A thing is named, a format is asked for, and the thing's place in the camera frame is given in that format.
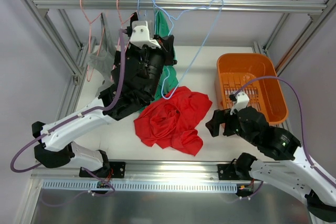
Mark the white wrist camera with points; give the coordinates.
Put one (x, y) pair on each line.
(240, 101)
(141, 35)

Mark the front aluminium rail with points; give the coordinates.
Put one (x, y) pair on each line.
(155, 171)

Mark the orange plastic basket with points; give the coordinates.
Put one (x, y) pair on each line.
(235, 69)

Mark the white slotted cable duct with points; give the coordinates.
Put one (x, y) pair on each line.
(139, 186)

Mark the aluminium hanging rail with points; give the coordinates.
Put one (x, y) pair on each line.
(300, 7)

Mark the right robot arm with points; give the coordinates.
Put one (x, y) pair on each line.
(303, 182)

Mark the right aluminium frame post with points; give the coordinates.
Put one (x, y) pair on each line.
(292, 34)

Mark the green tank top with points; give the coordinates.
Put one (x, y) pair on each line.
(168, 79)

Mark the pink hanger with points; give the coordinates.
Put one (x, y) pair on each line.
(122, 22)
(90, 22)

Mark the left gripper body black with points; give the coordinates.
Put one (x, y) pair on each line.
(161, 44)

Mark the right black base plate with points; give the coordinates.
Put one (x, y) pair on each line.
(226, 172)

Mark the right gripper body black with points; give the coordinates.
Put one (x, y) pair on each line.
(228, 123)

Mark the pink hanger left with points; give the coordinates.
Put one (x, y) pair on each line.
(90, 22)

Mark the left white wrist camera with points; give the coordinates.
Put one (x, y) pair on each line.
(141, 35)

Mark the black tank top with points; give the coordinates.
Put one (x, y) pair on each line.
(143, 68)

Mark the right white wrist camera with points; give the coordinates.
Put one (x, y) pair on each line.
(240, 101)

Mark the red tank top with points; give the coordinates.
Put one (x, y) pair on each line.
(172, 123)

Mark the grey tank top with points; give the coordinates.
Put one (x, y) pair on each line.
(103, 59)

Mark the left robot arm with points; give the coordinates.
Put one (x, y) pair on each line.
(57, 146)

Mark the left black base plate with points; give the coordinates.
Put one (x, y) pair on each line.
(116, 169)

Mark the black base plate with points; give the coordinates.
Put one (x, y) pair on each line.
(116, 169)
(226, 172)

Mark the light blue hanger with white top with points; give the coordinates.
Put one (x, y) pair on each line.
(142, 14)

